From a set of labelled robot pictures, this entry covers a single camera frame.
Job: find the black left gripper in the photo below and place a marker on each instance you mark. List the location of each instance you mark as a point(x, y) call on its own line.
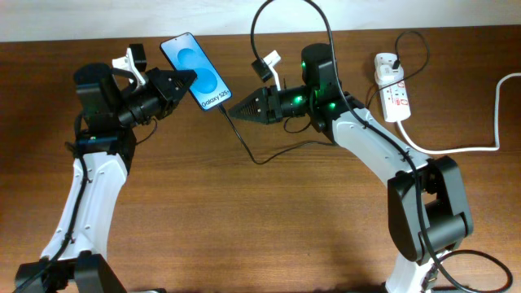
point(158, 80)

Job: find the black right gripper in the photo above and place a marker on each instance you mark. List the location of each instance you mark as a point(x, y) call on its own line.
point(271, 94)

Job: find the blue Samsung Galaxy smartphone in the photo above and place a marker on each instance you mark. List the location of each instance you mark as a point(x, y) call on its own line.
point(184, 52)

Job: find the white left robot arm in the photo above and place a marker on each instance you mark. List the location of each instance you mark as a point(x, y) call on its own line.
point(114, 101)

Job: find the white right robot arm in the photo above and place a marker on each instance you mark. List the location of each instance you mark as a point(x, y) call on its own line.
point(428, 212)

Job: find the white charger adapter plug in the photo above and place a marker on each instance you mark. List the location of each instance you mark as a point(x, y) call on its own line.
point(385, 74)

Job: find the white power strip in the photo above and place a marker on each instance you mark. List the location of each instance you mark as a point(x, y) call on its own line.
point(393, 97)

